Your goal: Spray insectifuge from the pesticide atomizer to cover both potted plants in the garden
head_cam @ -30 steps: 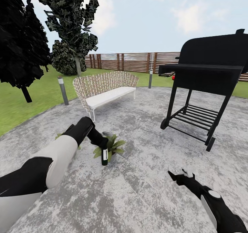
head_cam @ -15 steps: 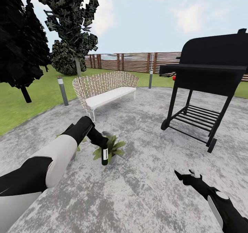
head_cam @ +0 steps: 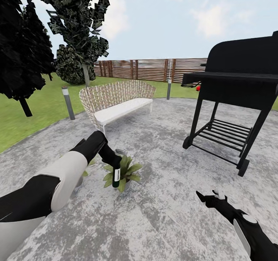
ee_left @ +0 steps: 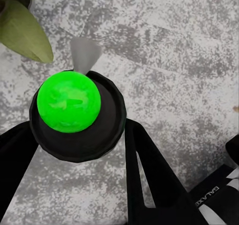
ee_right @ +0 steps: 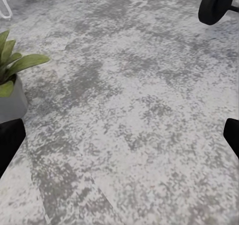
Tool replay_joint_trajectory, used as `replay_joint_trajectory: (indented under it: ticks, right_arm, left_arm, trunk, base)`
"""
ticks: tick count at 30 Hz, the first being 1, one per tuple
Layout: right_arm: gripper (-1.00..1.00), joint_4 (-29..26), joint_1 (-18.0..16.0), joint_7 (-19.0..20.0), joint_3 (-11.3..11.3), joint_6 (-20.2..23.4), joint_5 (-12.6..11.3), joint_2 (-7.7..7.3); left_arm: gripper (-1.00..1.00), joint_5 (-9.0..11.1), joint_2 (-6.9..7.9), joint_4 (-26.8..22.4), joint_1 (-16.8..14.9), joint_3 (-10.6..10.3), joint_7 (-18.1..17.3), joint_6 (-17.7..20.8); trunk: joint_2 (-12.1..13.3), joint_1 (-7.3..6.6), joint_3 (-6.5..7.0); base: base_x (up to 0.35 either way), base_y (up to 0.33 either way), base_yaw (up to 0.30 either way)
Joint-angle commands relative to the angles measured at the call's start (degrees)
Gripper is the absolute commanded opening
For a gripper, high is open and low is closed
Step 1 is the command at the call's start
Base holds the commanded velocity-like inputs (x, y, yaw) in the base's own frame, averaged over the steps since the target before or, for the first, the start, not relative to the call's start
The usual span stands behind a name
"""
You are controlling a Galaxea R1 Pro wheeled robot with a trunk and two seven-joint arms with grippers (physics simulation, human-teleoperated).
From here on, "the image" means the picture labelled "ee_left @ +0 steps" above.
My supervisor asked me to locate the insectifuge atomizer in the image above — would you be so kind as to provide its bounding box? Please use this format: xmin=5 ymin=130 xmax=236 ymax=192
xmin=29 ymin=38 xmax=127 ymax=163

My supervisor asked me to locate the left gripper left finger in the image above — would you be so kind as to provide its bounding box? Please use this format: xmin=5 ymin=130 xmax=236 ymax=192
xmin=0 ymin=121 xmax=40 ymax=222

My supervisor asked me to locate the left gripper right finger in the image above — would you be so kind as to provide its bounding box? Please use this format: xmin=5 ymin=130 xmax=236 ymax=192
xmin=124 ymin=118 xmax=209 ymax=225

